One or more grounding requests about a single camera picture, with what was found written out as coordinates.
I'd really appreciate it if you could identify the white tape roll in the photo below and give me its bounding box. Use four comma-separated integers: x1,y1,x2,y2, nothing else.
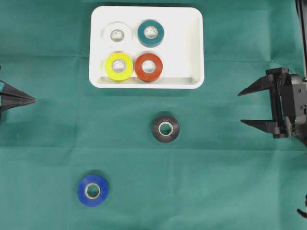
103,22,132,48

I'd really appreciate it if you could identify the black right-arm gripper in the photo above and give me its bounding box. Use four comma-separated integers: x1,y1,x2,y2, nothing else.
238,68,307,138

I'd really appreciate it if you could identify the teal tape roll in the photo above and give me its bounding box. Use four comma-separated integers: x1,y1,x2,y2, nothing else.
138,20,164,47

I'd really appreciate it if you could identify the red tape roll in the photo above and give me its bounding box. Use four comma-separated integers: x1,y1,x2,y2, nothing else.
135,53,163,82

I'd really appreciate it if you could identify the yellow tape roll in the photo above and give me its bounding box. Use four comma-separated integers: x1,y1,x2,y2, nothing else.
105,52,133,82

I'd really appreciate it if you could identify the black tape roll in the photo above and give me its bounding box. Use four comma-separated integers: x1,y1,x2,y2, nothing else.
151,115,180,143

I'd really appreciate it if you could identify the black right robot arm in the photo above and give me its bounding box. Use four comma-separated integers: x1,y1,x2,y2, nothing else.
238,0,307,145

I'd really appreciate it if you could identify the blue tape roll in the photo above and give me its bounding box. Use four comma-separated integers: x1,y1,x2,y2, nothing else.
77,175,109,207

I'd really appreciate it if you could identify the white plastic case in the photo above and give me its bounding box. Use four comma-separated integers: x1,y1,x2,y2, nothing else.
88,5,205,89

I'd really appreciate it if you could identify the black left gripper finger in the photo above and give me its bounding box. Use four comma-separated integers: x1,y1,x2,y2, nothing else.
0,80,35,101
0,99,35,112

